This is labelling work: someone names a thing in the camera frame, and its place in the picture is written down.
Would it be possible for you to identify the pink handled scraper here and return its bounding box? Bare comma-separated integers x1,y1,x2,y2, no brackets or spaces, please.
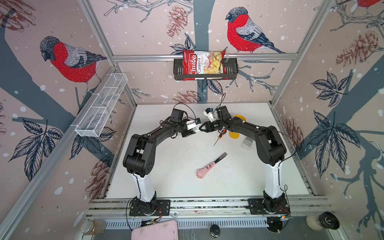
197,153,228,179

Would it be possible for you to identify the yellow plastic goblet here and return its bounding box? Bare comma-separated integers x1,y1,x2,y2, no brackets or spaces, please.
229,115,246,139

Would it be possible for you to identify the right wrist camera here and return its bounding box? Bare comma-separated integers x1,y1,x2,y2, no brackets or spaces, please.
204,108,216,122

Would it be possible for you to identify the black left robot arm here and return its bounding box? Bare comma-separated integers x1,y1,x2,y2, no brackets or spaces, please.
123,109,201,217

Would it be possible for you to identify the white tape roll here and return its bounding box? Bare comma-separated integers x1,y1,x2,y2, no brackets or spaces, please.
306,212,340,231

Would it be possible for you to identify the glass jar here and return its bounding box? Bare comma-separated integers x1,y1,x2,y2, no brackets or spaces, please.
81,220,107,235

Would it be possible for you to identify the aluminium mounting rail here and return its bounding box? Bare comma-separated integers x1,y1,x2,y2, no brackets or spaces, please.
85,195,333,219

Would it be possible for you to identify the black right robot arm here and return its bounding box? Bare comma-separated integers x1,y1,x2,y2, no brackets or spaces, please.
199,106,290,215

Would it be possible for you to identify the grey remote control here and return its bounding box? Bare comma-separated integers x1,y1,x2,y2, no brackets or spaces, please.
241,137,254,151

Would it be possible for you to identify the black wall basket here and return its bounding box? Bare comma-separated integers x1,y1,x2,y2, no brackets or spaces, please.
173,58,239,81

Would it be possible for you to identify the pink cloth pad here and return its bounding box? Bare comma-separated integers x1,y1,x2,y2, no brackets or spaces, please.
131,220,179,240

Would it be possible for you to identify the black round knob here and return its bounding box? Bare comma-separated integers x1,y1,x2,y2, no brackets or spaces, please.
210,224,221,238

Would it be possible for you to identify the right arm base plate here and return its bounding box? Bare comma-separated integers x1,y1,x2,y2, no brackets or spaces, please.
247,198,291,216

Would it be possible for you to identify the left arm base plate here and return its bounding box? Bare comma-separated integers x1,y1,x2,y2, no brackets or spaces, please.
128,198,171,217

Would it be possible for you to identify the red cassava chips bag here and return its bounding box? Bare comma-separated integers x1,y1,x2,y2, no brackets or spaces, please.
183,50,226,75

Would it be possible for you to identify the orange black screwdriver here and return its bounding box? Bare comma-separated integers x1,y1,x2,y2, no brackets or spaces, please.
214,129,227,146

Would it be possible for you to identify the white remote control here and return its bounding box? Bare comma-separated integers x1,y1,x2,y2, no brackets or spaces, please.
187,121,202,133

